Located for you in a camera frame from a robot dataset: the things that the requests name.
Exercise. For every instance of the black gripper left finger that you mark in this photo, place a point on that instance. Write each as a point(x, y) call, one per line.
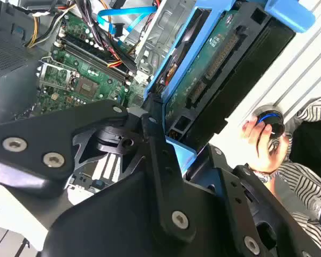
point(32, 134)

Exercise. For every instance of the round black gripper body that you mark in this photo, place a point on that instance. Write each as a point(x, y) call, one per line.
point(109, 222)

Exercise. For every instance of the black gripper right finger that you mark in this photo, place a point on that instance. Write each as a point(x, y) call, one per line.
point(234, 192)

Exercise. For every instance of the hard disk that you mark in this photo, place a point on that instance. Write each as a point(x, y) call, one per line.
point(216, 67)

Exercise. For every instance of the person's hand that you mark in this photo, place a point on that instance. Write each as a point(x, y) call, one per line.
point(262, 152)

